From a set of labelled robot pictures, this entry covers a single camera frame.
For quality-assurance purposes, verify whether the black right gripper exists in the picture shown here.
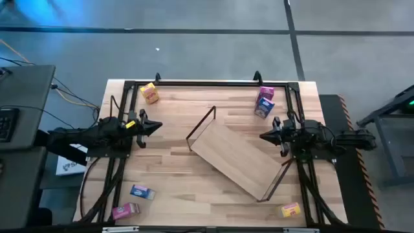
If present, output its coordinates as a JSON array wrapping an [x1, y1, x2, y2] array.
[[259, 116, 291, 158]]

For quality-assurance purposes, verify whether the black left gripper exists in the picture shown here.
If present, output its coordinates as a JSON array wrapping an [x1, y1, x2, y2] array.
[[135, 109, 164, 149]]

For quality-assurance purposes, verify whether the blue cereal box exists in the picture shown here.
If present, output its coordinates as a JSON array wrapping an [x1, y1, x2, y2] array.
[[129, 184, 157, 201], [254, 97, 276, 119]]

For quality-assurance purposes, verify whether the yellow cereal box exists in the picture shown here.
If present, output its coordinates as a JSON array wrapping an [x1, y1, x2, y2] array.
[[278, 202, 302, 219], [139, 82, 160, 105]]

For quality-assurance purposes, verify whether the pink cereal box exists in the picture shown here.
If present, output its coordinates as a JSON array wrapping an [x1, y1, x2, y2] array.
[[111, 202, 141, 221], [257, 85, 276, 104]]

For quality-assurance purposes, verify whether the black mat with hazard stripes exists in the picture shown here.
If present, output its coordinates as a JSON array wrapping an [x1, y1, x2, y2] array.
[[318, 93, 386, 230]]

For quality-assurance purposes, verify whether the black support beam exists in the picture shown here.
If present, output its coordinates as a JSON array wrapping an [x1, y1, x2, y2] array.
[[34, 129, 89, 166]]

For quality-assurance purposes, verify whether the white cardboard box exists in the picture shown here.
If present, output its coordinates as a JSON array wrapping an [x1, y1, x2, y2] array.
[[55, 144, 89, 177]]

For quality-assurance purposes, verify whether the black metal stand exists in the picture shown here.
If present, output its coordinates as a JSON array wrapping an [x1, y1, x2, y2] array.
[[357, 84, 414, 187]]

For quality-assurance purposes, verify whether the grey desk panel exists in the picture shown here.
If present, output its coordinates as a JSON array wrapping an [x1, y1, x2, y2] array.
[[0, 146, 48, 230], [0, 64, 56, 151]]

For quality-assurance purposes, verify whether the black keyboard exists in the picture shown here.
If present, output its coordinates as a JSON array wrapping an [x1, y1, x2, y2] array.
[[0, 107, 19, 143]]

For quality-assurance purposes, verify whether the wooden shelf with metal frame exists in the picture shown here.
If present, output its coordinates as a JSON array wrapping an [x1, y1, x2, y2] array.
[[185, 105, 294, 203]]

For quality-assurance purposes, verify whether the black aluminium table frame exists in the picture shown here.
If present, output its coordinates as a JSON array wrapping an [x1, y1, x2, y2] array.
[[96, 79, 324, 231]]

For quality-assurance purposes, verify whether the silver metal bracket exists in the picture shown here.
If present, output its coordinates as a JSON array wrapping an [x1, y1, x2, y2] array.
[[102, 226, 140, 233], [283, 227, 320, 233]]

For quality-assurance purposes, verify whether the black cable with plug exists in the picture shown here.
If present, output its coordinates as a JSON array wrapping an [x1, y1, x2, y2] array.
[[50, 77, 101, 130]]

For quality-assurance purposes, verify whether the black keyboard cable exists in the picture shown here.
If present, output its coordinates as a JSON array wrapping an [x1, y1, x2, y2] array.
[[0, 104, 77, 129]]

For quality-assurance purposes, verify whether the thin black cable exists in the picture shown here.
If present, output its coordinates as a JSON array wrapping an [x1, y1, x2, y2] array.
[[0, 56, 36, 67]]

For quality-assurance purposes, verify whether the yellow cable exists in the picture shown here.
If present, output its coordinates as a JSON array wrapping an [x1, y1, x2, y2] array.
[[0, 39, 100, 109]]

